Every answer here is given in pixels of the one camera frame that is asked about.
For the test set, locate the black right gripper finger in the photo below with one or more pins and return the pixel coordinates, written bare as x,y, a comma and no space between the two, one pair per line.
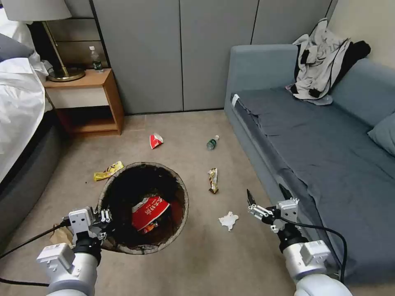
286,192
256,210

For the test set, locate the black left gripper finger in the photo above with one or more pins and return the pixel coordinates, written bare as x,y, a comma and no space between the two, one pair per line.
105,215
102,236

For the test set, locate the round brown trash bin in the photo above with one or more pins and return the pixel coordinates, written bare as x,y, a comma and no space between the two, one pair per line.
182,197

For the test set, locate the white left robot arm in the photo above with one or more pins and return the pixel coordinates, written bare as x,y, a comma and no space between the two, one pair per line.
69,277

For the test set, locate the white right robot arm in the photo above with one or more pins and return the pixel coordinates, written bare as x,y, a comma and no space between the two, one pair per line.
308,268

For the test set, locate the brown paper bag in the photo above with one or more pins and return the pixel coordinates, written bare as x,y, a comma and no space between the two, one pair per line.
61,236

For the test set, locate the crumpled white tissue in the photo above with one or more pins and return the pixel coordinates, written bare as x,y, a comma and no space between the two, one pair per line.
229,220

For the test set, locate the yellow snack wrapper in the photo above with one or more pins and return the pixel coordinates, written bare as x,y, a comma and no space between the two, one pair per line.
106,172

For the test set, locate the red printed snack bag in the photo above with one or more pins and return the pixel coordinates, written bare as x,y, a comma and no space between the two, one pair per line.
149,212

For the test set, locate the small orange wrapper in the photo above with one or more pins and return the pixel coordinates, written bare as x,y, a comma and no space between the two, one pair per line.
150,227

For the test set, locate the gold brown snack wrapper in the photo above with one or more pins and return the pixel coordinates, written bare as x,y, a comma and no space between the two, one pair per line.
213,180

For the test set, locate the dark grey sofa sheet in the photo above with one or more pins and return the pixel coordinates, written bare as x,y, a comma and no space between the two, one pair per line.
308,145

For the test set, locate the green plastic bottle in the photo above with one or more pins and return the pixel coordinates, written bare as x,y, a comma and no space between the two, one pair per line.
212,143

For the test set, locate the red paper carton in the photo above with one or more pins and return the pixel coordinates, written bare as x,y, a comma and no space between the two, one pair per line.
155,141

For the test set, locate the white sofa tag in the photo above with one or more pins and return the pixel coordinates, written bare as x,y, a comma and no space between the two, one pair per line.
235,100

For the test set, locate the blue sofa cushion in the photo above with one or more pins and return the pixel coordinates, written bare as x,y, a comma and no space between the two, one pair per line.
384,132

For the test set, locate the wooden nightstand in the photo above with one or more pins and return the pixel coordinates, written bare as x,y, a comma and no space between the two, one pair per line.
83,92

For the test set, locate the blue fabric sofa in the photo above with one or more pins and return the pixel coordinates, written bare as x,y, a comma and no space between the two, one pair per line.
262,64

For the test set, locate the grey and black clothing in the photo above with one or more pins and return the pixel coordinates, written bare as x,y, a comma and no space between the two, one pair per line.
321,61

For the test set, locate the bed with white duvet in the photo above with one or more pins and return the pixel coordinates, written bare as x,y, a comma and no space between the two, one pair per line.
18,101

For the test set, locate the clear water bottle green label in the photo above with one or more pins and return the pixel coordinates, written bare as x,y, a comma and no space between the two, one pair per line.
96,60

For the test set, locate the grey wardrobe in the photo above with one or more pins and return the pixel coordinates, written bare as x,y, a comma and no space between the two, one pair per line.
200,52

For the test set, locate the grey pillow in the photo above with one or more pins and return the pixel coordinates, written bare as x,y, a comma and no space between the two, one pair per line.
12,47

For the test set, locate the brass table lamp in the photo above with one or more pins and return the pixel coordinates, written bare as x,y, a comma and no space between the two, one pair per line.
37,9

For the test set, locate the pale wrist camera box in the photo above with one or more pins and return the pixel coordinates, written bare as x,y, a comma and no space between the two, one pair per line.
288,210
80,219

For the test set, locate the beige padded wall panel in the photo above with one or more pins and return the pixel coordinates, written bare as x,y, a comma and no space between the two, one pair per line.
80,40

